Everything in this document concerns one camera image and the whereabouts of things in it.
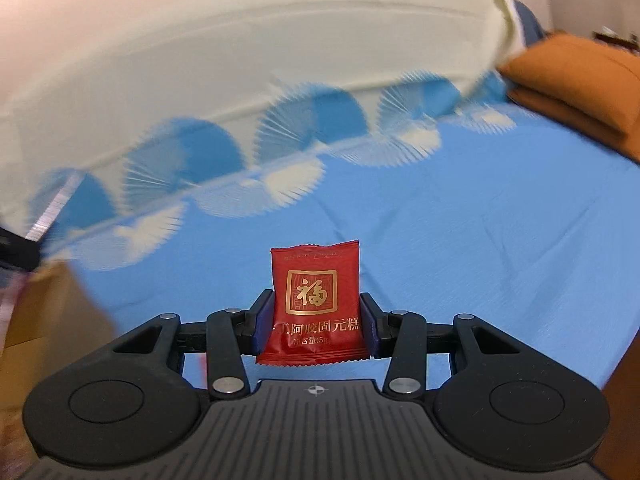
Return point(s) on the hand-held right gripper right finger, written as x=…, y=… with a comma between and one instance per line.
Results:
x=369, y=327

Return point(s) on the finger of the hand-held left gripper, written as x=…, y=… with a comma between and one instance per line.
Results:
x=17, y=250

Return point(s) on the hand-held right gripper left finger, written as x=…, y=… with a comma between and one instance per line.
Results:
x=262, y=325

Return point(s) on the small red snack sachet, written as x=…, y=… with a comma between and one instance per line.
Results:
x=310, y=270

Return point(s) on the cardboard box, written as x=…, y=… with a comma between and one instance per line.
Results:
x=50, y=320

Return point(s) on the orange cushion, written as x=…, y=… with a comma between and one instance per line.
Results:
x=590, y=132
x=575, y=70

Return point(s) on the blue cloth bed cover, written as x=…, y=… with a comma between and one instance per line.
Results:
x=530, y=22

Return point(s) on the dark furniture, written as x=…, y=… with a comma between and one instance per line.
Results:
x=617, y=37

